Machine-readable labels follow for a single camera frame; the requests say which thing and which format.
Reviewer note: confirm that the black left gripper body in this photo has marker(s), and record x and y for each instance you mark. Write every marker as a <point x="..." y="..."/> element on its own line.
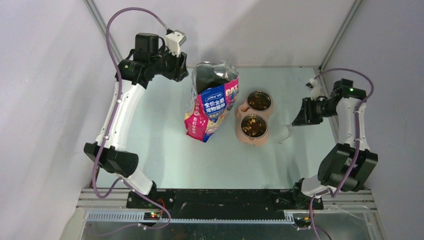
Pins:
<point x="169" y="63"/>

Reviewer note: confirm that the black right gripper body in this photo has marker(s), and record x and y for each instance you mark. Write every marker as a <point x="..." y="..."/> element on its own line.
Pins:
<point x="318" y="110"/>

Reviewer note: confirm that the clear plastic scoop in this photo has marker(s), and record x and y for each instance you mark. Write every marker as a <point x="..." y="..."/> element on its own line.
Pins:
<point x="281" y="133"/>

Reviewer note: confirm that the pet food bag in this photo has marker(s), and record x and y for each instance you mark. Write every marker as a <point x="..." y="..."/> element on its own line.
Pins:
<point x="214" y="91"/>

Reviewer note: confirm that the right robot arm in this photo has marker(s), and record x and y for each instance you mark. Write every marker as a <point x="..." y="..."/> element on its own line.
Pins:
<point x="350" y="162"/>

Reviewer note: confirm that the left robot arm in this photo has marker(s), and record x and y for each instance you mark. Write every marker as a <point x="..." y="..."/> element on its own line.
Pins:
<point x="151" y="56"/>

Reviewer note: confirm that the far steel bowl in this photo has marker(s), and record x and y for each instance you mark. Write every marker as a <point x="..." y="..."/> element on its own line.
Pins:
<point x="259" y="100"/>

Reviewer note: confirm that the steel bowl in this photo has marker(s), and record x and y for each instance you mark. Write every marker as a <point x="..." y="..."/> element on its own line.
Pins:
<point x="254" y="126"/>
<point x="259" y="100"/>

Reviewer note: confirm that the near steel bowl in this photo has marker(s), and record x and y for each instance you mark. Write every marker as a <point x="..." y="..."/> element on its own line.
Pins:
<point x="254" y="126"/>

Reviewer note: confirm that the brown kibble in bowls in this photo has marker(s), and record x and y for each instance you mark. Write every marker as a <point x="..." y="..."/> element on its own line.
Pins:
<point x="262" y="114"/>

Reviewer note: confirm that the pink double bowl stand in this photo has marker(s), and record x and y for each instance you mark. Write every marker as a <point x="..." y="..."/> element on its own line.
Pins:
<point x="239" y="114"/>

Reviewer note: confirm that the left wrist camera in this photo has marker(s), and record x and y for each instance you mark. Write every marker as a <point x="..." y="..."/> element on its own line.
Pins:
<point x="174" y="39"/>

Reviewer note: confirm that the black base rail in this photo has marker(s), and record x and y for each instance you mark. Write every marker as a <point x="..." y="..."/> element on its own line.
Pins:
<point x="232" y="204"/>

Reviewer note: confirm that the aluminium frame front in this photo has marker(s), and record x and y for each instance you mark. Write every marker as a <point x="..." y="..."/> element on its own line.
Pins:
<point x="124" y="206"/>

